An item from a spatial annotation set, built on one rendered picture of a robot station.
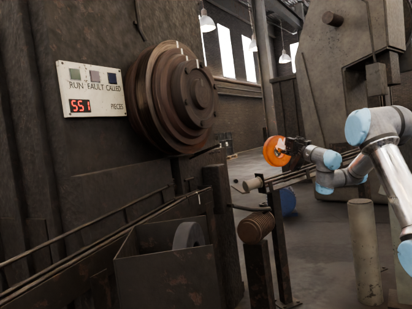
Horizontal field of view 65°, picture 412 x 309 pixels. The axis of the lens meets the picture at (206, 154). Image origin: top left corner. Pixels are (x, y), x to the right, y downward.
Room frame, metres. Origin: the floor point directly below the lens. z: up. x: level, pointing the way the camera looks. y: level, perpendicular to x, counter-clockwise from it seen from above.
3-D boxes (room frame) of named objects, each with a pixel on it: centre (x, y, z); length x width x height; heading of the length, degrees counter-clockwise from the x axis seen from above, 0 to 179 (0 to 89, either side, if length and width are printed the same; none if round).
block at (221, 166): (1.59, -0.03, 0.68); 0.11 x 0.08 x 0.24; 58
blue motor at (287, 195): (3.51, -0.75, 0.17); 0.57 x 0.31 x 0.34; 168
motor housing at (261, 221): (1.59, -0.20, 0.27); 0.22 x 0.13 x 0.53; 148
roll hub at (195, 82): (1.33, 0.00, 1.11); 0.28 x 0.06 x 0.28; 148
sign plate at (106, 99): (1.15, 0.36, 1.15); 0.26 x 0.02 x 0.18; 148
